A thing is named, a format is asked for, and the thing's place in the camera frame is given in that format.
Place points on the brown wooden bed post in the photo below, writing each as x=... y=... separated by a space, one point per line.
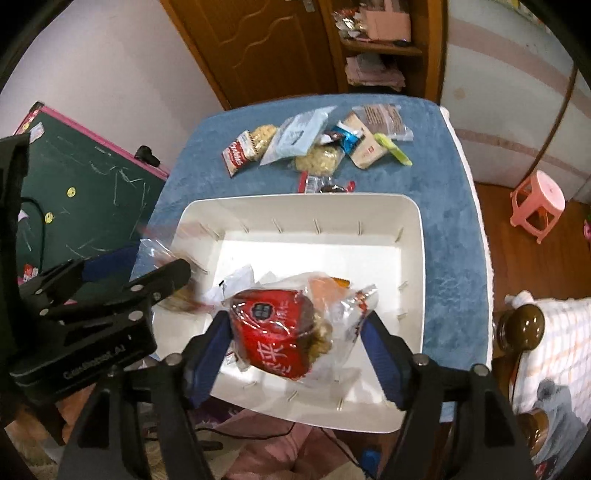
x=524 y=323

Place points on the clear packet with red print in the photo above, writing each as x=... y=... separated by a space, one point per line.
x=358 y=309

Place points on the clear pale blue packet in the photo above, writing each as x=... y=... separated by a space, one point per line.
x=295 y=134

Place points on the foil packets on shelf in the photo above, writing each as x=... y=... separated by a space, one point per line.
x=346 y=21

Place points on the pink plastic stool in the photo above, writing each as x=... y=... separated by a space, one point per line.
x=542 y=189

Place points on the green chalkboard with pink frame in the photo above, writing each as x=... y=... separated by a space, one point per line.
x=92 y=184

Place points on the red and white snack packet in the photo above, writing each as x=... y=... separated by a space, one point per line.
x=238 y=154

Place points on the clear biscuit packet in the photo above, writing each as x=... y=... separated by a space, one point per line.
x=154 y=251

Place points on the white plastic bin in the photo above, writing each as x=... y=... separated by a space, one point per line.
x=323 y=240

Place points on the pink basket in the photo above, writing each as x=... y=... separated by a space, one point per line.
x=385 y=25

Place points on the wooden shelf unit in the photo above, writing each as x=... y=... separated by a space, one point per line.
x=431 y=46

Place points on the clear orange snack packet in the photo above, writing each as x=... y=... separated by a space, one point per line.
x=323 y=284

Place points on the grey plush cloth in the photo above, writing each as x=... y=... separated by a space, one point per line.
x=558 y=420

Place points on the clear packet of brown biscuits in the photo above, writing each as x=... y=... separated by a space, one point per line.
x=381 y=119

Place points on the small blue snack wrapper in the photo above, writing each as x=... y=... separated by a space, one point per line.
x=346 y=136

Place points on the green and yellow packet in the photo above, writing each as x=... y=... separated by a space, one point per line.
x=392 y=148

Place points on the checked white blanket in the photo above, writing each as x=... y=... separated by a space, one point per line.
x=568 y=332

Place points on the wooden door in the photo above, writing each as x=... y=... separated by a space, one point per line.
x=258 y=46

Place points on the dark red small packet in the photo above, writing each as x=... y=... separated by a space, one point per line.
x=325 y=184

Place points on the small blue object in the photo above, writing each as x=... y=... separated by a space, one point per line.
x=370 y=463

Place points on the black clip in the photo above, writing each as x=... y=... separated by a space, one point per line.
x=147 y=155

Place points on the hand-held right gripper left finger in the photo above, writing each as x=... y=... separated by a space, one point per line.
x=210 y=364

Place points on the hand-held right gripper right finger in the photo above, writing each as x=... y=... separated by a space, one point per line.
x=383 y=364

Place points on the beige paper packet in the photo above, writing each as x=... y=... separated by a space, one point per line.
x=367 y=151

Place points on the pale blue wardrobe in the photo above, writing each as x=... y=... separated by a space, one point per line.
x=508 y=92

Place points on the folded pink clothes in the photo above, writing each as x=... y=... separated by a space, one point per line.
x=369 y=69

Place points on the yellow noodle snack packet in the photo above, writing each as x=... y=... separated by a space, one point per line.
x=318 y=159

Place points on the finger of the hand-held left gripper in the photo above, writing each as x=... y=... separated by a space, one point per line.
x=161 y=281
x=111 y=265

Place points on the pink toy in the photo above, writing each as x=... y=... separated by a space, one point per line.
x=588 y=229

